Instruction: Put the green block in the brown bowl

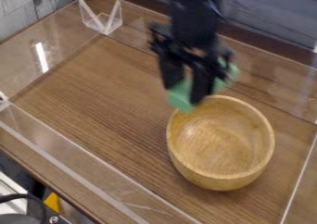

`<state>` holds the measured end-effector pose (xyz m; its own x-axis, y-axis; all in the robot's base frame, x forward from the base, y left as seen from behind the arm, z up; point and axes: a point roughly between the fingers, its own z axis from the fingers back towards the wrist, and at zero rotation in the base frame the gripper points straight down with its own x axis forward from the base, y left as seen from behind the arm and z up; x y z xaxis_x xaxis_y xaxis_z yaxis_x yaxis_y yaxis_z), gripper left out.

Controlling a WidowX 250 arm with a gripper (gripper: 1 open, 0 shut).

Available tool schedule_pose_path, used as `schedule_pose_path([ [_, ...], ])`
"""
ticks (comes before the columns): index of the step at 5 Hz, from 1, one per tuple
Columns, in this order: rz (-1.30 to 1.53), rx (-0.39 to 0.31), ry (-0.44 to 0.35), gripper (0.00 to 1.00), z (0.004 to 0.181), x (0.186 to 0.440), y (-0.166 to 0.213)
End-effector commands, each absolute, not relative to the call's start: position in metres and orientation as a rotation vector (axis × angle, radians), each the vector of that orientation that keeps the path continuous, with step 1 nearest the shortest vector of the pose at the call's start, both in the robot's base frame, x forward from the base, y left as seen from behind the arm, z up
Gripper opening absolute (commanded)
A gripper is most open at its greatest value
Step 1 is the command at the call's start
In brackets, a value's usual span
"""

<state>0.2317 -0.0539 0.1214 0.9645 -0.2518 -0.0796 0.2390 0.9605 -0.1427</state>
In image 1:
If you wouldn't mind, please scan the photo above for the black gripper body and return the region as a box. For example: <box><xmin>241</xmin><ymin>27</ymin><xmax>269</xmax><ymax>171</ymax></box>
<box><xmin>147</xmin><ymin>0</ymin><xmax>237</xmax><ymax>81</ymax></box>

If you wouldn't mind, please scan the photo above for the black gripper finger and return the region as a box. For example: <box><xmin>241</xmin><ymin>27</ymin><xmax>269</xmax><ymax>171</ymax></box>
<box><xmin>191</xmin><ymin>61</ymin><xmax>217</xmax><ymax>105</ymax></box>
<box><xmin>158</xmin><ymin>48</ymin><xmax>185</xmax><ymax>90</ymax></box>

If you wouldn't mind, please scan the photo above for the green foam block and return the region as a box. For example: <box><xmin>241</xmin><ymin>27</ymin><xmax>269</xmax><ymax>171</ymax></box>
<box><xmin>167</xmin><ymin>63</ymin><xmax>241</xmax><ymax>113</ymax></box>

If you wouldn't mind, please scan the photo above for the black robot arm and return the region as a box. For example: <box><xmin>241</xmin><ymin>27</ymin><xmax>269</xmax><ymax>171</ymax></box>
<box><xmin>148</xmin><ymin>0</ymin><xmax>238</xmax><ymax>111</ymax></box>

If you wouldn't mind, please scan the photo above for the brown wooden bowl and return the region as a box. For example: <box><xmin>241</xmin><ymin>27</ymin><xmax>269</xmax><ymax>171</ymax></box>
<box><xmin>166</xmin><ymin>95</ymin><xmax>276</xmax><ymax>192</ymax></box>

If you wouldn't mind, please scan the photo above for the black and yellow base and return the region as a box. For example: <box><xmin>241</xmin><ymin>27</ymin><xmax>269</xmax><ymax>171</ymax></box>
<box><xmin>25</xmin><ymin>189</ymin><xmax>87</xmax><ymax>224</ymax></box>

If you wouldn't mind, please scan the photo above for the clear acrylic corner bracket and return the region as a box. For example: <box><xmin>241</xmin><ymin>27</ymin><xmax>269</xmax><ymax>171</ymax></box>
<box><xmin>78</xmin><ymin>0</ymin><xmax>123</xmax><ymax>35</ymax></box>

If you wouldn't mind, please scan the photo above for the clear acrylic front wall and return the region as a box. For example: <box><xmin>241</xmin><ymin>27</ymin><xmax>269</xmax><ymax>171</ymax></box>
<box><xmin>0</xmin><ymin>92</ymin><xmax>199</xmax><ymax>224</ymax></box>

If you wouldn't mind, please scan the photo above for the black cable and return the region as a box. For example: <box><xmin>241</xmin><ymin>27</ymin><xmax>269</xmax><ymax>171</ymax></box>
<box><xmin>0</xmin><ymin>193</ymin><xmax>47</xmax><ymax>224</ymax></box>

